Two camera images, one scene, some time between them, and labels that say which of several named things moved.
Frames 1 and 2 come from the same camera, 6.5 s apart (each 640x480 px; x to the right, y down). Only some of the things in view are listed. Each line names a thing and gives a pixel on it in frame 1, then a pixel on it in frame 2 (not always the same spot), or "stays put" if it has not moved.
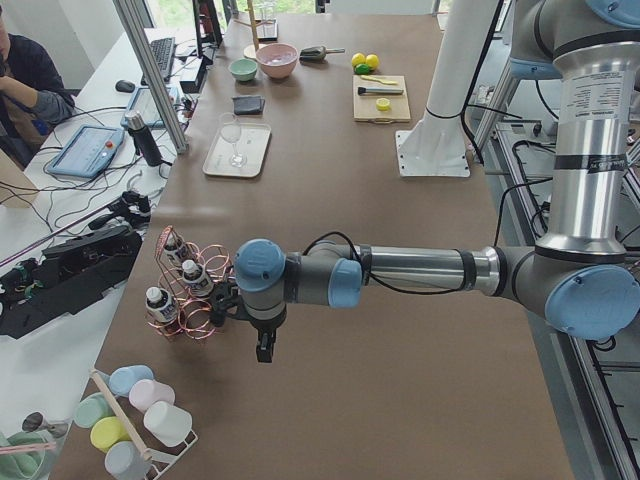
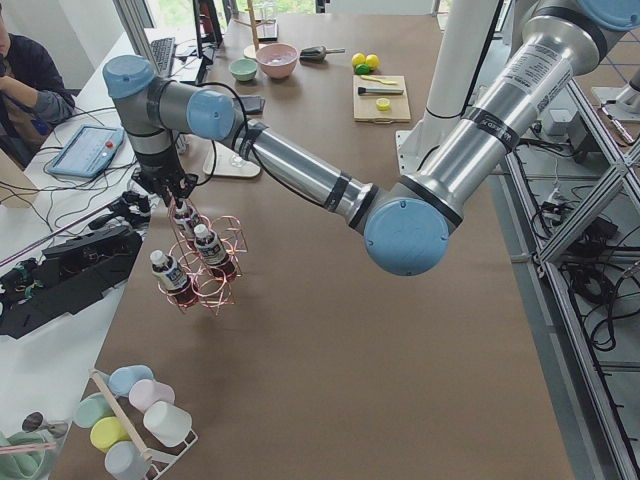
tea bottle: [171, 253] → [186, 221]
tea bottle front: [161, 304] → [178, 284]
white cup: [169, 424] stays put
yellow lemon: [357, 59] stays put
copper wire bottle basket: [193, 270] → [210, 256]
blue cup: [121, 379] stays put
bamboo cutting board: [365, 108] stays put
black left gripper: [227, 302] → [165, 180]
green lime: [362, 69] stays put
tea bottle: [194, 276] → [212, 253]
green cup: [91, 408] stays put
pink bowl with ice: [276, 59] stays put
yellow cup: [108, 431] stays put
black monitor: [208, 29] stays put
